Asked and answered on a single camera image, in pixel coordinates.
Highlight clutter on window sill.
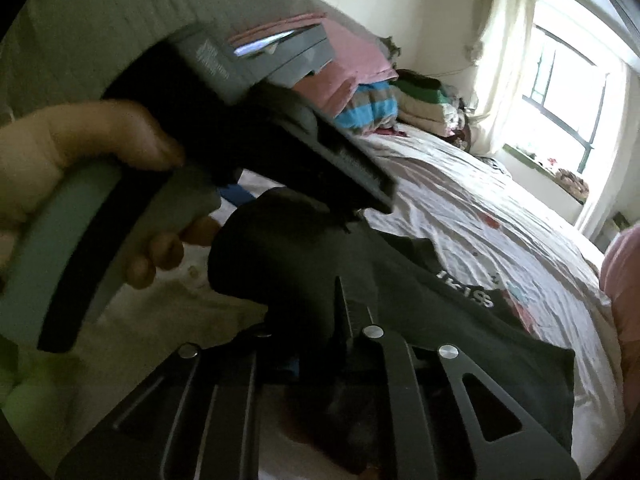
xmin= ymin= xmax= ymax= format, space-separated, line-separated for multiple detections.
xmin=502 ymin=142 xmax=592 ymax=207

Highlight light green cloth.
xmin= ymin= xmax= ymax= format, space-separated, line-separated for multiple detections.
xmin=0 ymin=337 xmax=81 ymax=443

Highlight pink pillow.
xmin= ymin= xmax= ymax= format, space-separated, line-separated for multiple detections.
xmin=225 ymin=10 xmax=399 ymax=107

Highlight blue striped cloth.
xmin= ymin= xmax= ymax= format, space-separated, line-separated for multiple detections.
xmin=334 ymin=80 xmax=402 ymax=137

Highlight cream curtain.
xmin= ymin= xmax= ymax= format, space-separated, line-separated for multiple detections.
xmin=575 ymin=60 xmax=637 ymax=247
xmin=469 ymin=0 xmax=537 ymax=157

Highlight black pants with orange cuffs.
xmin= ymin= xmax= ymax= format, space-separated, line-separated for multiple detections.
xmin=207 ymin=187 xmax=576 ymax=476

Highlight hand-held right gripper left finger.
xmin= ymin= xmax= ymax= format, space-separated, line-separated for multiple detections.
xmin=55 ymin=325 xmax=274 ymax=480

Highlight person's left hand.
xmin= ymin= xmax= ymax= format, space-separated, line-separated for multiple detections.
xmin=0 ymin=100 xmax=222 ymax=291

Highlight strawberry printed bed sheet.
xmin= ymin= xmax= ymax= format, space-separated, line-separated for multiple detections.
xmin=200 ymin=120 xmax=626 ymax=480

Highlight stack of folded clothes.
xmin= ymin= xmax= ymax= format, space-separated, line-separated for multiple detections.
xmin=395 ymin=67 xmax=473 ymax=151

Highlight white cloth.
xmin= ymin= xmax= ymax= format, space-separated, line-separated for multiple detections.
xmin=75 ymin=200 xmax=281 ymax=411

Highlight green quilted headboard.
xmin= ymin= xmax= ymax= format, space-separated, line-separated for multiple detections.
xmin=0 ymin=0 xmax=351 ymax=126

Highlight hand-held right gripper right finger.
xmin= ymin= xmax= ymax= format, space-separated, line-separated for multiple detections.
xmin=335 ymin=275 xmax=583 ymax=480

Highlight pink cloth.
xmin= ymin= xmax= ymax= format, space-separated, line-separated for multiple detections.
xmin=597 ymin=225 xmax=640 ymax=411

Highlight window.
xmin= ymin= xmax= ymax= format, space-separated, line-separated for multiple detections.
xmin=520 ymin=25 xmax=612 ymax=177

